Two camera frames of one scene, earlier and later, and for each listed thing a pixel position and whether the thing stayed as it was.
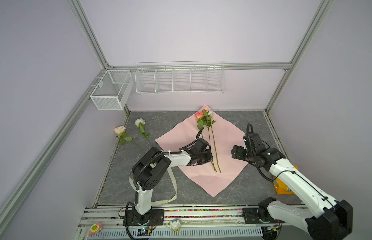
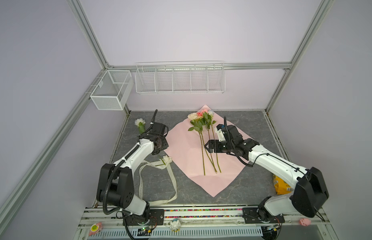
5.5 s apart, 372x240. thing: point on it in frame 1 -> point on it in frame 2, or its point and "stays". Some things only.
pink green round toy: (95, 228) stays
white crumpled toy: (175, 225) stays
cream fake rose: (120, 131) -> (197, 124)
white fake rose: (211, 122) stays
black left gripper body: (204, 157) -> (164, 145)
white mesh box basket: (112, 91) stays
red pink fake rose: (199, 116) stays
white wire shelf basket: (180, 77) stays
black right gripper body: (242, 154) -> (221, 147)
